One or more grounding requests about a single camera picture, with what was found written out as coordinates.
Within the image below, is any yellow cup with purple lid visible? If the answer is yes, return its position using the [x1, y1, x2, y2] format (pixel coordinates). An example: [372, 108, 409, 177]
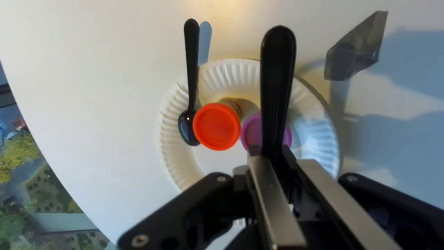
[240, 113, 294, 155]

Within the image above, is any yellow cup with orange lid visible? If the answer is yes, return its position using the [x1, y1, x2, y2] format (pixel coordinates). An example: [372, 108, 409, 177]
[191, 98, 254, 153]

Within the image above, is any black plastic spoon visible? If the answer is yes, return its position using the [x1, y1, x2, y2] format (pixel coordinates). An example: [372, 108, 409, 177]
[177, 19, 204, 148]

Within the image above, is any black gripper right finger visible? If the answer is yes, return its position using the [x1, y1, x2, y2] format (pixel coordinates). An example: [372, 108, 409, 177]
[281, 148, 444, 250]

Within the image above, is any white paper plate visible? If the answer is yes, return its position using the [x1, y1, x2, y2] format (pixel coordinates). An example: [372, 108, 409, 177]
[157, 59, 341, 194]

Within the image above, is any black plastic knife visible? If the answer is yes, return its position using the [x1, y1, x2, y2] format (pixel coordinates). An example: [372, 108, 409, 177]
[259, 26, 297, 162]

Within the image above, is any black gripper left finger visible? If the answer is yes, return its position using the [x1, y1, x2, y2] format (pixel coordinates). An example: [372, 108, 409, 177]
[116, 155, 306, 250]

